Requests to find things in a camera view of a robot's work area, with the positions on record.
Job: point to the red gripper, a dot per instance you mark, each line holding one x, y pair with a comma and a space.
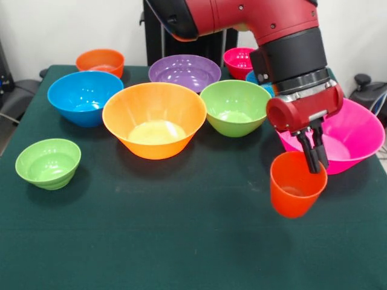
302, 111

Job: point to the orange-red plastic cup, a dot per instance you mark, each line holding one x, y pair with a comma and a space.
290, 199

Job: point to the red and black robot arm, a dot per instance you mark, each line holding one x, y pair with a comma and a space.
287, 36

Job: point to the large pink bowl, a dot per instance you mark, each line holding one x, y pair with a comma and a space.
353, 136

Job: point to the medium green bowl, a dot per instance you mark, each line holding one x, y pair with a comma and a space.
232, 108

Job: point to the small blue bowl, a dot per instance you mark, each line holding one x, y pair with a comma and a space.
252, 79

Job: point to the small crimson bowl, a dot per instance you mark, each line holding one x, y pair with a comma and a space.
237, 62

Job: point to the purple bowl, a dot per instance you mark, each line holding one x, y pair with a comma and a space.
181, 72

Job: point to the large orange bowl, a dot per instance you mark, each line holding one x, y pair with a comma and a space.
154, 136

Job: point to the dark green tablecloth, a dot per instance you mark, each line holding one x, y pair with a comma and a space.
151, 241

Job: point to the small orange bowl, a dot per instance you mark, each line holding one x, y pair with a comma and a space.
99, 62

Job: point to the large blue bowl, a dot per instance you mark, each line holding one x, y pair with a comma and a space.
81, 96

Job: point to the small green bowl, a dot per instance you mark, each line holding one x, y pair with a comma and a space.
45, 169

